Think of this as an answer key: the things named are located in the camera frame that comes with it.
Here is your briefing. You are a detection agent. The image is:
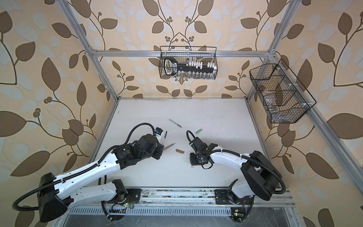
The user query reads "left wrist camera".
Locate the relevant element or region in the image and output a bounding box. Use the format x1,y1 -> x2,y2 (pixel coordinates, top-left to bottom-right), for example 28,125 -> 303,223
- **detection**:
155,127 -> 164,143

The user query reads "black wire basket centre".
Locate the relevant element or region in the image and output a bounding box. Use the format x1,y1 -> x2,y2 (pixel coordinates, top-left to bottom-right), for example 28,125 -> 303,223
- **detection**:
158,45 -> 218,80

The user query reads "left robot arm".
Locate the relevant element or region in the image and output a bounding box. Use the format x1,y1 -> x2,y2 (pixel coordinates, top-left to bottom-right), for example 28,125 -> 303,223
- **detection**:
37,134 -> 164,223

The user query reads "green pen uncapped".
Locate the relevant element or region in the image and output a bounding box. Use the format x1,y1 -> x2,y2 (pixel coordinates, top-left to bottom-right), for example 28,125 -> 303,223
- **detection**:
169,119 -> 182,128

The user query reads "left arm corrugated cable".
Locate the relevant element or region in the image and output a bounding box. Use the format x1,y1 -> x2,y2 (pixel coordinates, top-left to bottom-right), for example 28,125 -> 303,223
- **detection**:
12,122 -> 156,212

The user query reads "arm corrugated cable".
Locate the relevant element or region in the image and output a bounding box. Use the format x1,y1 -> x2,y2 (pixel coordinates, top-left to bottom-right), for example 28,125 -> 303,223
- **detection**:
185,130 -> 286,195
12,122 -> 156,212

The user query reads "brown pen cap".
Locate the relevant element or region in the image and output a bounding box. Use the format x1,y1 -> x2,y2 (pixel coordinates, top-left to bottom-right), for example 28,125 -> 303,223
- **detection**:
176,149 -> 185,154

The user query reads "black wire basket right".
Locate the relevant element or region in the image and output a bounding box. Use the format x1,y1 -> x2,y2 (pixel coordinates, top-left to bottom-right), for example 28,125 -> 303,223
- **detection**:
249,59 -> 317,124

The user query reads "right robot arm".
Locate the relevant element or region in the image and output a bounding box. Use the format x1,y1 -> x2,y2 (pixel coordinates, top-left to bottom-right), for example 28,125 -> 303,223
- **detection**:
188,137 -> 286,204

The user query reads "black tool in basket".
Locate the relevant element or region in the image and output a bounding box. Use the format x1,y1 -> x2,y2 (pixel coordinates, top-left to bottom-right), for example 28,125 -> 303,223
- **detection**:
161,57 -> 218,76

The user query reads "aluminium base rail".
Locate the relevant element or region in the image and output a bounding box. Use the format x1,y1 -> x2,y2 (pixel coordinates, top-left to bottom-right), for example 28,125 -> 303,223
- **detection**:
65,186 -> 297,216

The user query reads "black wire basket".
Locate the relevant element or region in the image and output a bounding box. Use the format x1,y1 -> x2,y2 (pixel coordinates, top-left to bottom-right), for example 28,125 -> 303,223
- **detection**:
249,59 -> 317,124
158,45 -> 218,80

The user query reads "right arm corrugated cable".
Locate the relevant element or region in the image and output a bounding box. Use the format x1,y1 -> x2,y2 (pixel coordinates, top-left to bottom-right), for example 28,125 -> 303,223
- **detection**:
185,130 -> 286,195

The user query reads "brown pen uncapped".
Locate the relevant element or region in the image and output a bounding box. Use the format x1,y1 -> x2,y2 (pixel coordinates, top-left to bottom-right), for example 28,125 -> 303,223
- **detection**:
163,143 -> 175,151

